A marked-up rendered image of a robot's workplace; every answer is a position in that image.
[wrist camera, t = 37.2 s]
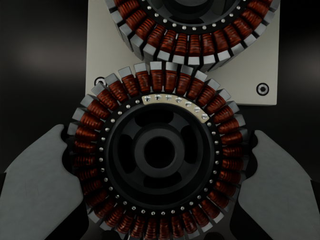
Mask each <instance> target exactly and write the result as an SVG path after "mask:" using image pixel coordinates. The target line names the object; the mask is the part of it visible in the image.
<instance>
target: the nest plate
mask: <svg viewBox="0 0 320 240"><path fill-rule="evenodd" d="M150 1H151V3H152V4H153V5H154V6H155V8H156V9H160V8H161V7H162V5H163V1H162V0H150ZM224 5H225V0H214V2H213V5H212V6H211V10H212V12H213V13H214V14H216V15H221V14H222V12H223V9H224ZM274 13H275V15H274V17H273V19H272V21H271V23H270V24H269V25H268V26H267V28H266V30H265V31H264V32H263V33H262V35H261V36H260V37H258V38H257V40H256V41H255V42H254V43H252V44H251V45H250V46H249V47H247V48H246V49H245V50H244V51H243V52H241V53H240V54H239V55H238V56H236V57H235V58H234V59H232V60H231V61H229V62H228V63H227V64H225V65H223V66H222V67H218V68H217V69H216V70H213V71H210V72H207V71H206V72H205V74H206V75H208V76H207V78H206V80H205V81H207V80H209V79H211V78H213V79H214V80H215V81H216V82H217V83H219V84H220V87H219V88H218V89H217V90H221V89H225V90H226V91H227V92H228V94H230V96H231V98H230V99H228V100H227V101H233V100H234V101H235V103H236V104H237V105H251V106H273V105H276V104H277V82H278V55H279V28H280V4H279V6H278V9H277V10H276V11H275V12H274ZM143 62H145V59H144V60H143V61H141V60H140V59H139V58H138V57H137V56H135V53H134V52H131V51H130V49H129V48H128V47H127V46H126V43H125V42H124V41H123V40H122V38H121V37H120V35H119V32H118V31H117V28H116V26H115V24H114V21H113V19H112V17H111V15H110V12H109V10H108V8H107V5H106V2H105V0H89V1H88V31H87V61H86V91H85V96H86V95H87V94H90V95H93V96H96V95H95V94H94V93H93V92H92V91H91V89H92V88H93V87H94V86H96V85H97V84H98V83H99V82H100V83H102V84H104V85H105V86H107V87H108V85H107V83H106V82H105V81H104V78H106V77H107V76H109V75H111V74H112V73H115V75H116V76H117V77H118V78H119V79H120V81H121V76H120V74H119V72H118V70H120V69H123V68H125V67H127V66H129V67H130V70H131V72H132V74H133V75H134V77H135V78H136V76H135V74H136V72H135V69H134V64H138V63H143ZM121 82H122V81H121Z"/></svg>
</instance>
